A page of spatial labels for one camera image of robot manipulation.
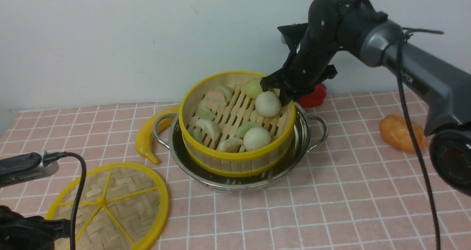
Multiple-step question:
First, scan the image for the red toy bell pepper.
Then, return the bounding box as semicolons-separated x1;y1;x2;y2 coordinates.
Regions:
297;83;327;108

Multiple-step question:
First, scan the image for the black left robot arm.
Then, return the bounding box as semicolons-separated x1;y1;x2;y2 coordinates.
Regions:
0;206;71;250

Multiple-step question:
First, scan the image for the white toy dumpling centre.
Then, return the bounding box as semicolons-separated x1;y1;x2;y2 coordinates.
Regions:
195;119;221;141

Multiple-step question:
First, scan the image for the yellow rimmed woven steamer lid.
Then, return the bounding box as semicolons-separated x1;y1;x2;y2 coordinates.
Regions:
45;162;170;250

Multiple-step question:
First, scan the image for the yellow rimmed bamboo steamer basket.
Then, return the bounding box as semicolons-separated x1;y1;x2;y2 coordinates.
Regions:
178;71;297;178

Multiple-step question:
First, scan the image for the green toy dumpling bottom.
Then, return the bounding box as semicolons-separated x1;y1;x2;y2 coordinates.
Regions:
234;121;263;139

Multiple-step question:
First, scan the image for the pink green toy dumpling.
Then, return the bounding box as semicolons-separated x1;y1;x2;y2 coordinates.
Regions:
203;85;234;106

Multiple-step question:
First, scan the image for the orange toy potato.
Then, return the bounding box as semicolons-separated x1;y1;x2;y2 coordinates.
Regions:
379;114;428;153

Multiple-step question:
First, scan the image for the white toy dumpling bottom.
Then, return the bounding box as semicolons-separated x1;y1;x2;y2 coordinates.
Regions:
217;137;243;153

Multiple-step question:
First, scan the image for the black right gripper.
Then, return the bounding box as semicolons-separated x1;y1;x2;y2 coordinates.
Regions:
260;22;338;106

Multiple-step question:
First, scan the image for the white round toy bun lower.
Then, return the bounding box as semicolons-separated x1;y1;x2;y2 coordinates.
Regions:
243;127;272;151

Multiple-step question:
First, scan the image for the stainless steel two-handled pot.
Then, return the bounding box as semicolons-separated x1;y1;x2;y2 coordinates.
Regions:
151;104;329;194

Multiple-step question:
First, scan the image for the green round toy bun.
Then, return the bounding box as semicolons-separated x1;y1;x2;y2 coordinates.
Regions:
243;78;263;99

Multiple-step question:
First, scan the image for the green toy dumpling left edge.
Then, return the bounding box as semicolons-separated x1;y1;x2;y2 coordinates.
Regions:
190;127;202;144

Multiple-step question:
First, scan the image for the pink checkered tablecloth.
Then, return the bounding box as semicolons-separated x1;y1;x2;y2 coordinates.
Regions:
0;90;471;250

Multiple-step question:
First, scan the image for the yellow toy banana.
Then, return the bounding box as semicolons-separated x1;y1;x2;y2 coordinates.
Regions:
135;104;180;165

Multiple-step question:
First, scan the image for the white toy dumpling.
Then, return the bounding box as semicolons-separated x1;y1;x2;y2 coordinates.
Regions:
195;119;221;141
217;137;243;153

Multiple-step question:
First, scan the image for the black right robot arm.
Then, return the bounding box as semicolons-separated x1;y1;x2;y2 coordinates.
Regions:
260;0;471;196

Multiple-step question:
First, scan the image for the white round toy bun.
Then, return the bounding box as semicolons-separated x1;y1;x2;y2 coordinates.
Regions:
255;91;281;118
243;127;272;151

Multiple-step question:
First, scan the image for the white round toy bun upper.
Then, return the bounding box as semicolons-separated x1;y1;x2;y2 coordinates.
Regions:
255;91;281;118

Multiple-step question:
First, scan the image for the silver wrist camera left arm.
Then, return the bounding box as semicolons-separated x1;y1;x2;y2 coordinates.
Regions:
0;151;66;188

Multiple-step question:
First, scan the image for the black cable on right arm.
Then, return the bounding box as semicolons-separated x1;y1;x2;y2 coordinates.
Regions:
379;26;445;250

